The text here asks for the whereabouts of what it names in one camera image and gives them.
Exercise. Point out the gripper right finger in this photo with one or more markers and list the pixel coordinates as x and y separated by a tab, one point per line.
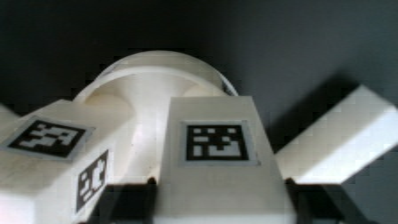
324	205

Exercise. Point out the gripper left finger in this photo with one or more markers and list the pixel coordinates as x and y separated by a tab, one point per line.
127	204

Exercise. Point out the white U-shaped fence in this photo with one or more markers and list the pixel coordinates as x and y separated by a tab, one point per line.
345	140

